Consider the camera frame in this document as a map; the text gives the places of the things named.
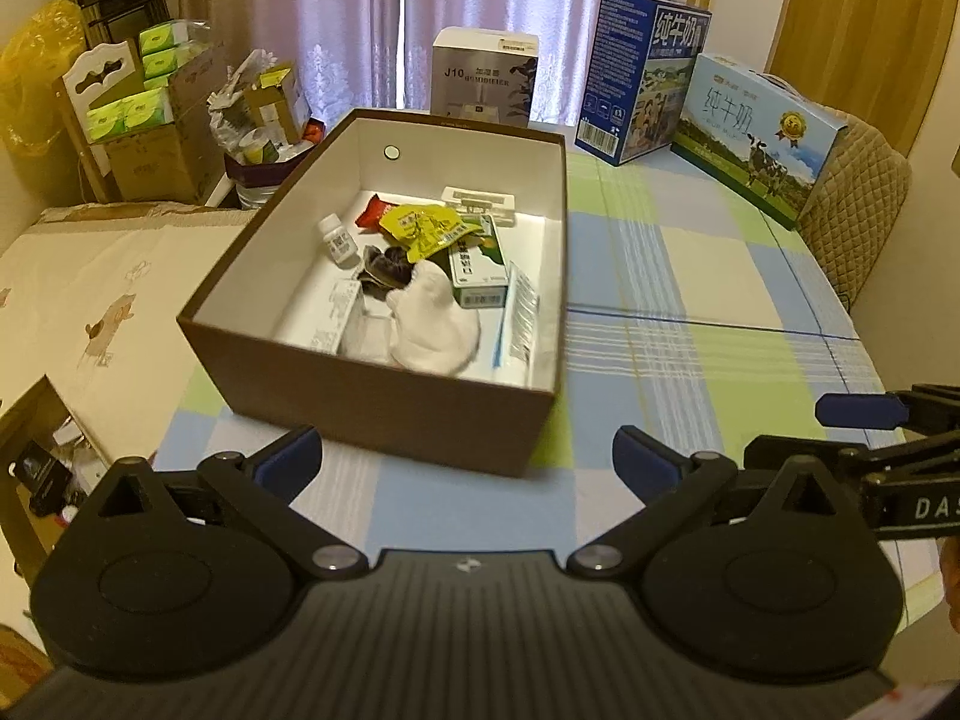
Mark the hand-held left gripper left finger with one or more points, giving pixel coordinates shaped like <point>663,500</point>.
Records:
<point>289,457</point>

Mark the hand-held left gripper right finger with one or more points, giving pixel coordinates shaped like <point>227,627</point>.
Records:
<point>645,457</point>

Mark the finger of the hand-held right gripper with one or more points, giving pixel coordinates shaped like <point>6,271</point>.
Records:
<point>859,409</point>
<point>772,450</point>

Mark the brown cardboard box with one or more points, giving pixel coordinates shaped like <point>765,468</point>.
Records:
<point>375,420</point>

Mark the clear plastic container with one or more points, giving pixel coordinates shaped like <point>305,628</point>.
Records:
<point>367,334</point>

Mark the white cream tube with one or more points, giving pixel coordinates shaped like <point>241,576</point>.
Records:
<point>330,315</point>

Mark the long white ointment box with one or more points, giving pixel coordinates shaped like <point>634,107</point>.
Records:
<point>517,315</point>

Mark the white sock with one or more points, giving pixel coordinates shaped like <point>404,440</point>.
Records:
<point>435,322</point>

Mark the black hair scrunchie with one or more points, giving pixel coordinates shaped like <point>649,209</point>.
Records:
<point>382,270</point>

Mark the small white bottle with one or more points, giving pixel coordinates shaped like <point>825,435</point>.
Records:
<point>337,236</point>

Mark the green white medicine box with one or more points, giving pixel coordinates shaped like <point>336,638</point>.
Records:
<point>480,270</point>

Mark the red snack packet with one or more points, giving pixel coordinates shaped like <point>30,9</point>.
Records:
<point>371,211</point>

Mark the yellow snack packet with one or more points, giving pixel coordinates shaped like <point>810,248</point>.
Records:
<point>424,232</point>

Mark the white hair clip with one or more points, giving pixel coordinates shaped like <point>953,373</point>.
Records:
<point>480,202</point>

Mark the beige quilted chair cover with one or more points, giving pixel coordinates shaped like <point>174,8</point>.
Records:
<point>862,202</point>

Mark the green milk carton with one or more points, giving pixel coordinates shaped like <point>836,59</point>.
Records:
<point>735,127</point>

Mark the large cardboard box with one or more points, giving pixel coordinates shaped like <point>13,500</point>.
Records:
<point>165,157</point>

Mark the small open cardboard box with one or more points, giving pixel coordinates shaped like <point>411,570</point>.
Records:
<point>277,105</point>

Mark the stack of green tissue packs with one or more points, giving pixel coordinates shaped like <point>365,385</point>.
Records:
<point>146,109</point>

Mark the blue milk carton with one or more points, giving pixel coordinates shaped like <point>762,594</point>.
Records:
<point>622,75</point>

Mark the white humidifier box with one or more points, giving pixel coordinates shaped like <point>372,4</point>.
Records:
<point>480,75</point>

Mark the white carved wooden panel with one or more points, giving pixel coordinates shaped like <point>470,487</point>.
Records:
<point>82,79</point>

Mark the sheer lilac curtain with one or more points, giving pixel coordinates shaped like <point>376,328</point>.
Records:
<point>337,7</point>

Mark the yellow plastic bag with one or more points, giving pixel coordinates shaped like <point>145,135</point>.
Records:
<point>37,67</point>

